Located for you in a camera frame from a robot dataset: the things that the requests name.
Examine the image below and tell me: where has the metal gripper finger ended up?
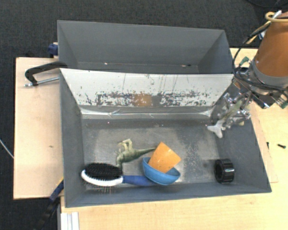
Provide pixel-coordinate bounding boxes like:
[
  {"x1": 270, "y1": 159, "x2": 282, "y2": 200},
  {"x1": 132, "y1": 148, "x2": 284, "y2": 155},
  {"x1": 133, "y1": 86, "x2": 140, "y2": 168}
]
[
  {"x1": 225, "y1": 109, "x2": 252, "y2": 130},
  {"x1": 217, "y1": 92, "x2": 236, "y2": 120}
]

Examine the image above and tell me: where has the orange cup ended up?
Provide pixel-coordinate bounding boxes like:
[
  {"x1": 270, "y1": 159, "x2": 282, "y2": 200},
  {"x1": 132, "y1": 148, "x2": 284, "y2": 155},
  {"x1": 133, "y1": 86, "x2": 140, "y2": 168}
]
[{"x1": 147, "y1": 141, "x2": 182, "y2": 174}]

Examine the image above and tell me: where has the blue bowl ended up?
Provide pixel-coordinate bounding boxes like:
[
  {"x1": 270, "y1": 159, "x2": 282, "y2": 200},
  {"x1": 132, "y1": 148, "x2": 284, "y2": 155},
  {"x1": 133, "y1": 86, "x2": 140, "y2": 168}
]
[{"x1": 142, "y1": 156, "x2": 181, "y2": 186}]

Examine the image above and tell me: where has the grey metal bin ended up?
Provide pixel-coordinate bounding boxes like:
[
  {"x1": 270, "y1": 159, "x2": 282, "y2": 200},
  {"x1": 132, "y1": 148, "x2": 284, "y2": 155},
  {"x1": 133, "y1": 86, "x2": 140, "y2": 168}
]
[{"x1": 56, "y1": 20, "x2": 273, "y2": 208}]

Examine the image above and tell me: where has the green toy dinosaur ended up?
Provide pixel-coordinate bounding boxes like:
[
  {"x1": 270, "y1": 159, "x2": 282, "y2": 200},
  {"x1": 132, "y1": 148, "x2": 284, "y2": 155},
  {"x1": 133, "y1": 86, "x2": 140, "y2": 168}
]
[{"x1": 115, "y1": 138, "x2": 157, "y2": 170}]

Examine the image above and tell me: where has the black white and blue hairbrush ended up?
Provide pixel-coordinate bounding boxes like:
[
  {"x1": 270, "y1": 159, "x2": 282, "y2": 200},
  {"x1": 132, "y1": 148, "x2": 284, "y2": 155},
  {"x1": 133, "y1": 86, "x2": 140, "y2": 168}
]
[{"x1": 81, "y1": 162, "x2": 155, "y2": 187}]

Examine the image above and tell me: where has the black plastic ring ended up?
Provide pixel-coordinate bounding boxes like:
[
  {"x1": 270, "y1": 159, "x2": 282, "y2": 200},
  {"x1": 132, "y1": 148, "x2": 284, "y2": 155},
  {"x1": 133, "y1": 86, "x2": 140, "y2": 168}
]
[{"x1": 213, "y1": 158, "x2": 236, "y2": 184}]

